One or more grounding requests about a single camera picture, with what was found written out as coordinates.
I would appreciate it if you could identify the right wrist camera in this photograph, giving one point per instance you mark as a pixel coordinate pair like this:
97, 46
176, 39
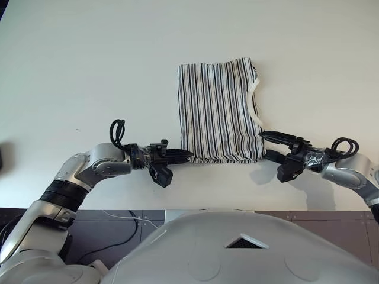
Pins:
290, 170

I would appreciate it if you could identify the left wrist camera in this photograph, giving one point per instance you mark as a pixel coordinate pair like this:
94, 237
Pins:
162, 177

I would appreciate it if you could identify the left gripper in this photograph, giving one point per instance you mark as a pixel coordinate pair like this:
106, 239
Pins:
154, 154

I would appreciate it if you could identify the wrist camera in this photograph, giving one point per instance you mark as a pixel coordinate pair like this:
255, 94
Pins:
290, 170
162, 177

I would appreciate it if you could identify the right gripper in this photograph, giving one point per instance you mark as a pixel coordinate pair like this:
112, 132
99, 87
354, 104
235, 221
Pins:
309, 155

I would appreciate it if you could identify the robot body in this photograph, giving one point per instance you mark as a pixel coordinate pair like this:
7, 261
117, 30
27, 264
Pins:
237, 254

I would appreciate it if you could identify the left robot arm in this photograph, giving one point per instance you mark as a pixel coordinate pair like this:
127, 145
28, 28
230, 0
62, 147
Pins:
74, 174

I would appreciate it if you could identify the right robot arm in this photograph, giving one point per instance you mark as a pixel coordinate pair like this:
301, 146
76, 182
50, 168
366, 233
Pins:
352, 171

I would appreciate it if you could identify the striped T-shirt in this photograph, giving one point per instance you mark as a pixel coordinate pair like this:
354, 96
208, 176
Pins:
217, 112

